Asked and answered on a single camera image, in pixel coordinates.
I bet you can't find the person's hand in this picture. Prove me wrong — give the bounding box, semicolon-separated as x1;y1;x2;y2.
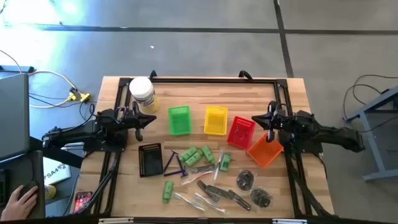
0;185;40;222

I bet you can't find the black desk leg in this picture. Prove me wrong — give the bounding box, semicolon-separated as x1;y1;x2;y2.
29;136;85;169

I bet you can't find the orange plastic basket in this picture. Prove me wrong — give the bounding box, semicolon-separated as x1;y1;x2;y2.
246;133;284;169

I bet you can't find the white printed booklet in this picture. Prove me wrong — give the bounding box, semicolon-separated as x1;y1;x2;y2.
42;156;72;186

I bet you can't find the red plastic basket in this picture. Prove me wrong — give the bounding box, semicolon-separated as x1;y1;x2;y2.
226;116;256;150

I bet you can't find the yellow-capped bottle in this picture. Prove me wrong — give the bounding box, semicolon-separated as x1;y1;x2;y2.
44;184;57;200

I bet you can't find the black aluminium table frame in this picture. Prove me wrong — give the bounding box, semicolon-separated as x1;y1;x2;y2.
83;77;335;218

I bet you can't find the black computer mouse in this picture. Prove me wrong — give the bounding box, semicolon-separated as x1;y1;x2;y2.
17;179;39;196

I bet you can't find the black keyboard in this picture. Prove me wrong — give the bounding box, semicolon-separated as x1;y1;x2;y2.
0;169;9;208

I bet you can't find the green plastic basket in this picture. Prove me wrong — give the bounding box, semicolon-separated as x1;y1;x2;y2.
168;105;193;136

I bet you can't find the yellow cable connector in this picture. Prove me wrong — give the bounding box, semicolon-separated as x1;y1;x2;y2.
67;88;91;103

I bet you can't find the green travel bottle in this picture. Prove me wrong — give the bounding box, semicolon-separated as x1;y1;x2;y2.
185;151;203;168
220;151;232;172
179;145;198;162
162;180;175;205
200;145;216;165

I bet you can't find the black floor cable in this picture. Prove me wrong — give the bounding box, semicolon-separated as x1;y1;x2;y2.
341;73;398;122

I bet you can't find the bagged black hair brush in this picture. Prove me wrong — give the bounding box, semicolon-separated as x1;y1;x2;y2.
249;187;274;209

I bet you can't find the yellow plastic basket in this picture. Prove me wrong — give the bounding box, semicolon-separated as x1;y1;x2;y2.
203;106;229;136

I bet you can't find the silver frame bracket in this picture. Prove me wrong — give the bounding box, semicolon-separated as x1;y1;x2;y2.
98;217;134;224
272;218;308;224

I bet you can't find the black side desk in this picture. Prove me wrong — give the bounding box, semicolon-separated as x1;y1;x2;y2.
0;149;47;220

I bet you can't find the white power strip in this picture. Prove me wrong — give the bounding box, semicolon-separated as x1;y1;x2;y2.
63;142;85;151

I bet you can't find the grey metal table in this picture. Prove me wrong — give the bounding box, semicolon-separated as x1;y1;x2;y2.
345;85;398;182

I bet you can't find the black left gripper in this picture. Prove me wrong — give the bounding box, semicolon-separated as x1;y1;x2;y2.
119;101;157;142

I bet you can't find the yellow disinfecting wipes canister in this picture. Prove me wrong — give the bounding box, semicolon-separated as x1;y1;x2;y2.
129;76;160;114

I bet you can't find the smartphone with red case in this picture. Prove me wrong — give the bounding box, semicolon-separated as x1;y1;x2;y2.
73;191;94;215

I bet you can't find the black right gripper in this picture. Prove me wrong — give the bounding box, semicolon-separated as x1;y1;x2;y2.
251;101;293;143

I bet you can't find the clear plastic bag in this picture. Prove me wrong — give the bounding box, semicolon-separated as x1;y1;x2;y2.
193;192;228;215

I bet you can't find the white cable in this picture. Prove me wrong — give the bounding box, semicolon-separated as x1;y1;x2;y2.
0;49;91;110

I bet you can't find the black plastic basket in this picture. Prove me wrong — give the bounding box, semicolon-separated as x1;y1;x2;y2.
138;142;164;179

